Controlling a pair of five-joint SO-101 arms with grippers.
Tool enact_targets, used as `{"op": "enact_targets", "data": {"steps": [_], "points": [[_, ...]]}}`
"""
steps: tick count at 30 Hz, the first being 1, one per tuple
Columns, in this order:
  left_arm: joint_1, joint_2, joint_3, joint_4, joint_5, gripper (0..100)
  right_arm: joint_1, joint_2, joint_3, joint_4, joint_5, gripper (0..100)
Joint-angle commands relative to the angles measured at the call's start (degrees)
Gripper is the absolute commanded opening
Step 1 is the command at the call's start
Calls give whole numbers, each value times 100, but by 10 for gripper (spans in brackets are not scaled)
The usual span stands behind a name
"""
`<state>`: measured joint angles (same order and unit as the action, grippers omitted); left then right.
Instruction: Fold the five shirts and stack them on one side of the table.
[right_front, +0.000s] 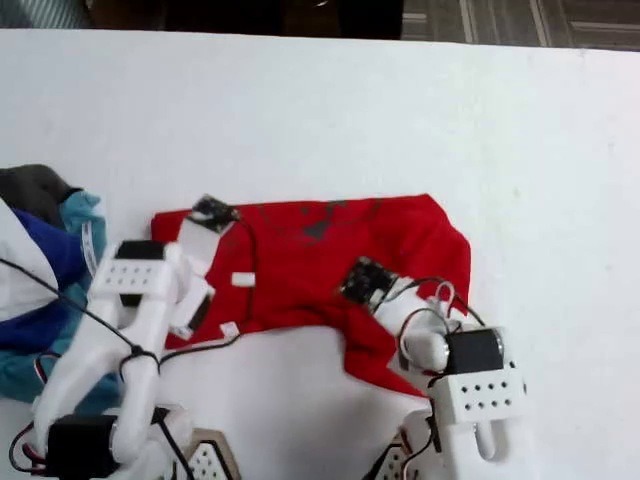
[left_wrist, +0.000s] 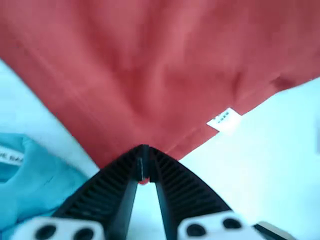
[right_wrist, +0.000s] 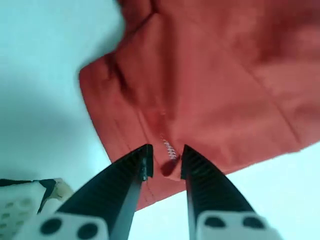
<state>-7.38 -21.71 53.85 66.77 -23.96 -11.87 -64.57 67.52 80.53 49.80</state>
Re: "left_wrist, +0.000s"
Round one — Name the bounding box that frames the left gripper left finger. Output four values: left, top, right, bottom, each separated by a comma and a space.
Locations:
15, 144, 148, 240

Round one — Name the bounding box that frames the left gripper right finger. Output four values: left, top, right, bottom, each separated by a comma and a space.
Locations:
146, 146, 265, 240

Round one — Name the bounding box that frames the red shirt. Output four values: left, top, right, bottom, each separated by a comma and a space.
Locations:
0, 0, 320, 186

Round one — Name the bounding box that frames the light blue shirt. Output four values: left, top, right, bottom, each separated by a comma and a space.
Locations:
0, 132, 101, 240

